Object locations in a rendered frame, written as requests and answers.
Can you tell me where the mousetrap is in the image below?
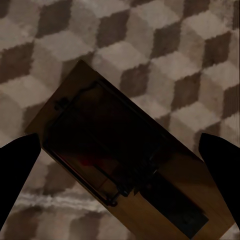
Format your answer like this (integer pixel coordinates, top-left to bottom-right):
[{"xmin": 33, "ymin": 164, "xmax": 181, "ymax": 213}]
[{"xmin": 24, "ymin": 58, "xmax": 236, "ymax": 240}]

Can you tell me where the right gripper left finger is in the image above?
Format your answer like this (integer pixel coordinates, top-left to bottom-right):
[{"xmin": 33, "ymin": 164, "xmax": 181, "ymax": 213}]
[{"xmin": 0, "ymin": 133, "xmax": 41, "ymax": 231}]

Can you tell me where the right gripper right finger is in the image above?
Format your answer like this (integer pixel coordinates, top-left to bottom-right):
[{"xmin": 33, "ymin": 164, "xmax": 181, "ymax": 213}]
[{"xmin": 198, "ymin": 133, "xmax": 240, "ymax": 230}]

